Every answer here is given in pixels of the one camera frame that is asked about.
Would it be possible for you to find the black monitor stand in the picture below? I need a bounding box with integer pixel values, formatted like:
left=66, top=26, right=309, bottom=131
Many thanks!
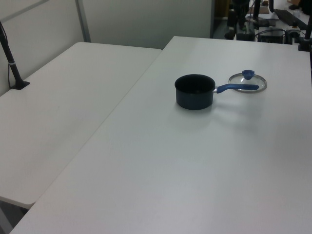
left=251, top=0, right=271, bottom=28

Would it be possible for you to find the black equipment box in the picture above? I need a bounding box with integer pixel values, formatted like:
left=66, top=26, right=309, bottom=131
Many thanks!
left=257, top=29, right=286, bottom=45

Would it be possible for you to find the black keyboard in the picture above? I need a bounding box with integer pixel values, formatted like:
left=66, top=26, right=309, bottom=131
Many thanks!
left=274, top=9, right=309, bottom=26

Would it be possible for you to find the black stand with flat base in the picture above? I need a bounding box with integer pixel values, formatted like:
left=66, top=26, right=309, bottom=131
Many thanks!
left=0, top=20, right=31, bottom=91

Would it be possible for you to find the glass lid with blue knob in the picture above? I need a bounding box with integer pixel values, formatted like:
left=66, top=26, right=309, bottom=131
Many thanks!
left=228, top=69, right=268, bottom=94

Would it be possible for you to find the dark saucepan with blue handle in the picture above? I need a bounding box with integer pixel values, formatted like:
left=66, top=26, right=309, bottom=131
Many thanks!
left=174, top=74, right=260, bottom=111

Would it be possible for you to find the dark equipment rack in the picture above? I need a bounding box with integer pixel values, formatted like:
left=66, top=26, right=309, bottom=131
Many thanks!
left=225, top=0, right=256, bottom=41

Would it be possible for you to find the black stand with table clamp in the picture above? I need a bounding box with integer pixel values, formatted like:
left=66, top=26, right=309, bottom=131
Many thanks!
left=297, top=0, right=312, bottom=52

